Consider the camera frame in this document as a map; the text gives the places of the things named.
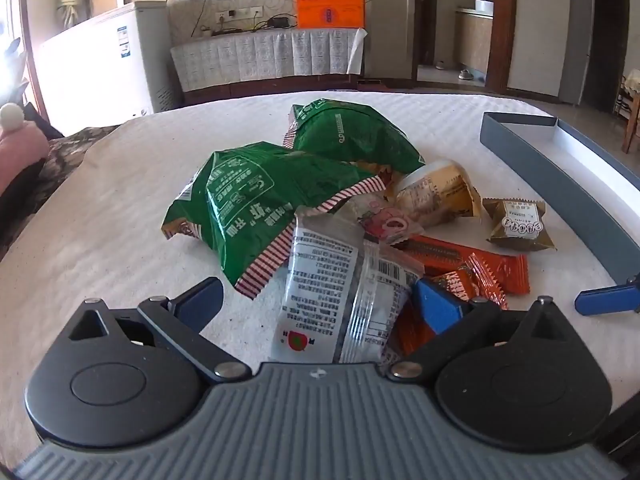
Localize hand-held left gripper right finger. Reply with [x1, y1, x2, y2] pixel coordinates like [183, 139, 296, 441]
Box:
[387, 278, 568, 386]

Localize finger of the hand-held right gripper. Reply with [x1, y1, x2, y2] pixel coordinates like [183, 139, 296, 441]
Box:
[574, 272, 640, 317]

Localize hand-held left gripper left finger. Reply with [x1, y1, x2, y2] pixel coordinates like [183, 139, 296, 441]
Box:
[67, 276, 252, 385]

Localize small orange snack packet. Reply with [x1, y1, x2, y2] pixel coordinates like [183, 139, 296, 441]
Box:
[390, 300, 441, 366]
[431, 252, 508, 311]

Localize long orange snack packet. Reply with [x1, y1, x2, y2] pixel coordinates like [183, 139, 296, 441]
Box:
[400, 235, 531, 296]

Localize clear pink print snack packet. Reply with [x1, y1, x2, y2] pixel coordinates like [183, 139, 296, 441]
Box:
[350, 195, 423, 246]

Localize green snack bag striped edges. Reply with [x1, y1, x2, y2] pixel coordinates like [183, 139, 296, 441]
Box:
[160, 141, 388, 301]
[282, 97, 426, 178]

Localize small gold brown packet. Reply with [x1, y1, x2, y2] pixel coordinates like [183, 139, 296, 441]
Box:
[481, 197, 557, 252]

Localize beige pastry packet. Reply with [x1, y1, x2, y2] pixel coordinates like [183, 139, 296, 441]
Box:
[392, 159, 483, 228]

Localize clear packet with white label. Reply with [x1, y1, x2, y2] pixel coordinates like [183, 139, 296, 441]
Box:
[270, 205, 423, 365]

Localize grey rectangular tray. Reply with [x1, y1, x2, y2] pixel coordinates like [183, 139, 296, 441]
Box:
[480, 111, 640, 286]

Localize wooden table with lace cloth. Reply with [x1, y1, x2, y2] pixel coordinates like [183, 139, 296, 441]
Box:
[614, 67, 640, 155]

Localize dark patterned blanket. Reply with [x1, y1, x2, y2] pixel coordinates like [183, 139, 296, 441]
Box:
[0, 124, 121, 261]

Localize dark wooden tv cabinet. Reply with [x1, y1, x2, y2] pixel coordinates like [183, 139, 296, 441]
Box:
[181, 72, 416, 107]

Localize pink plush toy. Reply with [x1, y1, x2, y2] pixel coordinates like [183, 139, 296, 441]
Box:
[0, 102, 51, 196]

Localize white chest freezer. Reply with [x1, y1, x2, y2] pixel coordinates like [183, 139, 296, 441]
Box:
[37, 1, 176, 123]

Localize white lace cabinet cover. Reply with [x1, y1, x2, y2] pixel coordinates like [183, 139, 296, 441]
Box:
[170, 27, 368, 93]

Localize silver refrigerator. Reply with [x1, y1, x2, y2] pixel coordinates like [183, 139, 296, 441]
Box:
[559, 0, 596, 107]

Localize beige kitchen cabinet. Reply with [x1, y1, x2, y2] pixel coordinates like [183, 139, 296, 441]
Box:
[457, 7, 493, 76]

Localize dark wooden door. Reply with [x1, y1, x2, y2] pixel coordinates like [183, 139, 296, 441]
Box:
[414, 0, 437, 67]

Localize black adapter with cables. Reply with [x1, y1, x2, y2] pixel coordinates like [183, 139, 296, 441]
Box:
[252, 16, 296, 31]

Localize white wall sockets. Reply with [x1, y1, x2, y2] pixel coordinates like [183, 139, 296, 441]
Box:
[215, 6, 263, 22]

